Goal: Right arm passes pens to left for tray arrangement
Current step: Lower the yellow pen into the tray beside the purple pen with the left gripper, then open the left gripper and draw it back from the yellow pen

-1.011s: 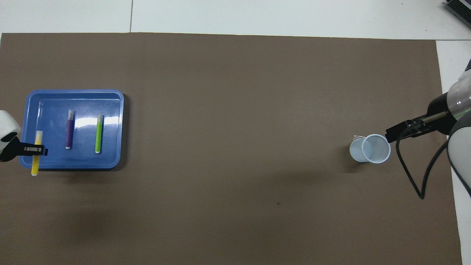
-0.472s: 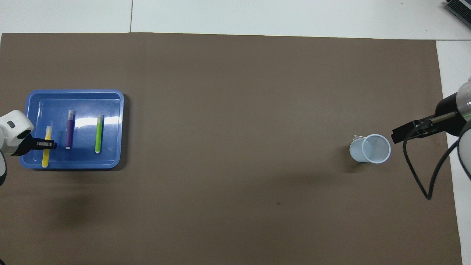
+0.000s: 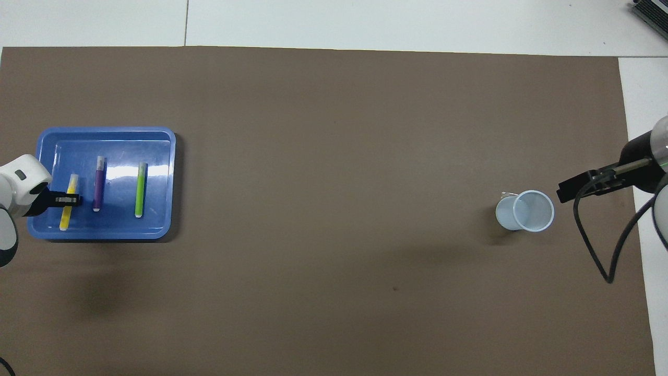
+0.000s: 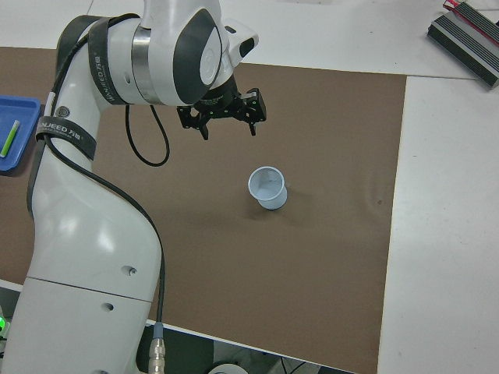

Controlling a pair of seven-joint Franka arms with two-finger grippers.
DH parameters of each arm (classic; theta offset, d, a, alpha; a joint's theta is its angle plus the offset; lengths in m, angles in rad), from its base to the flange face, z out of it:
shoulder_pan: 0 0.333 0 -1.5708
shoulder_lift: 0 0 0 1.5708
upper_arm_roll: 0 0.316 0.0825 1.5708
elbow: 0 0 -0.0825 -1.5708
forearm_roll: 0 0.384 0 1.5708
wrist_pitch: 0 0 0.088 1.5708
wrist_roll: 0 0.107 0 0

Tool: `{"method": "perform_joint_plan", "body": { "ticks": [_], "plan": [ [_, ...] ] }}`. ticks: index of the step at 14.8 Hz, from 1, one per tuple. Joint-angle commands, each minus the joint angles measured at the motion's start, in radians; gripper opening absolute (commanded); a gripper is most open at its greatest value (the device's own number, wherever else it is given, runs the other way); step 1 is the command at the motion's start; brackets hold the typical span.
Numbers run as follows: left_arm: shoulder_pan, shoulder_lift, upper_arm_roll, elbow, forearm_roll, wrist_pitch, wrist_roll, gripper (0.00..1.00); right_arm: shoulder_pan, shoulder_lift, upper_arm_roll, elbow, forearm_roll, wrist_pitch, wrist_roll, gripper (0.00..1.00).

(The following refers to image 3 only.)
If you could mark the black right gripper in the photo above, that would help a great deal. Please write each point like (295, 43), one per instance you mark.
(639, 162)

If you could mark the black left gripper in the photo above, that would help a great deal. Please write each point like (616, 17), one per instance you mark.
(39, 203)

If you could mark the yellow pen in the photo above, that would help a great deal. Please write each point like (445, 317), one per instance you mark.
(66, 216)

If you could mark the purple pen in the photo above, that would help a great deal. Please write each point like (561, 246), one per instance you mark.
(98, 188)

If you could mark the green pen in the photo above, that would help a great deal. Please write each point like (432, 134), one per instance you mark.
(140, 193)

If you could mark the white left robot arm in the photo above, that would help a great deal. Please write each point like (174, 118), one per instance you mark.
(15, 183)

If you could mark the blue plastic tray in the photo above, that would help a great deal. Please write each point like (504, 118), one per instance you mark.
(120, 219)

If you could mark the pale blue mesh pen cup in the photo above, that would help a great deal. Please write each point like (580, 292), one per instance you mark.
(522, 214)

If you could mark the dark ribbed device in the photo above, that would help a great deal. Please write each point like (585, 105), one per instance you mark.
(652, 10)

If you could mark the brown table mat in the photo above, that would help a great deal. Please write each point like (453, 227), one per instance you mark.
(334, 130)

